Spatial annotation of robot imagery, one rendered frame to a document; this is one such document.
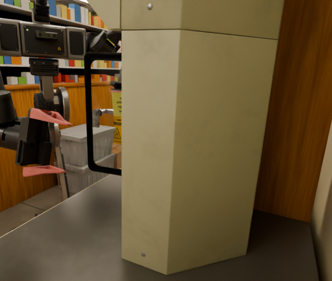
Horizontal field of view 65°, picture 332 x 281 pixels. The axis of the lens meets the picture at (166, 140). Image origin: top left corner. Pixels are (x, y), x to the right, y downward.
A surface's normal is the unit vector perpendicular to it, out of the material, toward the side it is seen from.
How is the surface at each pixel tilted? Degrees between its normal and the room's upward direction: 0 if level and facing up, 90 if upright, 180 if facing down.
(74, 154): 96
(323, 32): 90
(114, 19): 90
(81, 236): 0
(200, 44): 90
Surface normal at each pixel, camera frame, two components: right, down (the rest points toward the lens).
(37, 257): 0.04, -0.96
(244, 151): 0.36, 0.26
